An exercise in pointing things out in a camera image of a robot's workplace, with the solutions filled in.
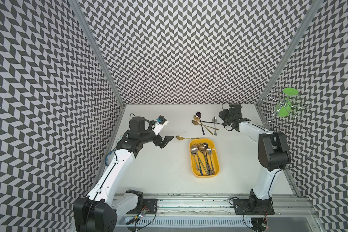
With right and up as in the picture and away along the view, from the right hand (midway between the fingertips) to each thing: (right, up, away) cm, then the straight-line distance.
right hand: (221, 114), depth 100 cm
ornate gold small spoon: (-28, -16, -1) cm, 32 cm away
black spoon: (-11, -22, -6) cm, 25 cm away
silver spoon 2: (-10, -24, -8) cm, 27 cm away
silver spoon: (-20, -23, -9) cm, 32 cm away
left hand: (-36, -10, -23) cm, 44 cm away
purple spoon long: (-14, 0, +12) cm, 18 cm away
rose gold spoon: (-16, -6, +9) cm, 20 cm away
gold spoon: (-16, -3, +11) cm, 20 cm away
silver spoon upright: (-2, -4, +9) cm, 10 cm away
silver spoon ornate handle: (-18, -30, -11) cm, 37 cm away
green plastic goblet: (+27, +2, -24) cm, 36 cm away
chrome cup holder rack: (+26, +4, -23) cm, 35 cm away
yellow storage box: (-8, -19, -8) cm, 22 cm away
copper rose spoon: (-14, -23, -6) cm, 27 cm away
